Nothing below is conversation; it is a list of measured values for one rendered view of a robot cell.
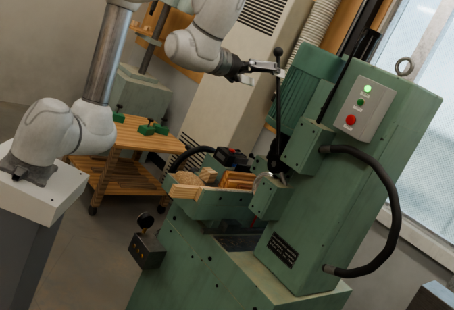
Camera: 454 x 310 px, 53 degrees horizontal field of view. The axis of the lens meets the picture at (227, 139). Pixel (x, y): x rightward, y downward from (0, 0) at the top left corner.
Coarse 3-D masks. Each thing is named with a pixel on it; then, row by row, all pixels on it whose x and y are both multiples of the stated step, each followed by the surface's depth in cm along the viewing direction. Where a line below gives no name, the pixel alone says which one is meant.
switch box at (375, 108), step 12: (360, 84) 124; (372, 84) 122; (348, 96) 127; (360, 96) 124; (372, 96) 121; (384, 96) 120; (348, 108) 126; (372, 108) 121; (384, 108) 123; (336, 120) 128; (360, 120) 123; (372, 120) 122; (348, 132) 125; (360, 132) 122; (372, 132) 125
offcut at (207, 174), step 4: (204, 168) 167; (208, 168) 169; (204, 172) 167; (208, 172) 166; (212, 172) 167; (216, 172) 169; (200, 176) 168; (204, 176) 167; (208, 176) 166; (212, 176) 167; (204, 180) 167; (208, 180) 166; (212, 180) 169
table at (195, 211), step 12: (168, 180) 159; (216, 180) 173; (168, 192) 158; (180, 204) 152; (192, 204) 148; (192, 216) 147; (204, 216) 150; (216, 216) 154; (228, 216) 158; (240, 216) 162; (252, 216) 166
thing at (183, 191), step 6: (174, 186) 141; (180, 186) 142; (186, 186) 145; (192, 186) 146; (198, 186) 149; (210, 186) 153; (174, 192) 142; (180, 192) 143; (186, 192) 145; (192, 192) 146; (186, 198) 146; (192, 198) 148
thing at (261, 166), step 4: (256, 156) 166; (260, 156) 165; (264, 156) 168; (256, 160) 166; (260, 160) 165; (264, 160) 163; (252, 164) 167; (256, 164) 166; (260, 164) 164; (264, 164) 163; (252, 168) 167; (256, 168) 166; (260, 168) 164; (264, 168) 163; (252, 172) 167; (256, 172) 165; (260, 172) 164
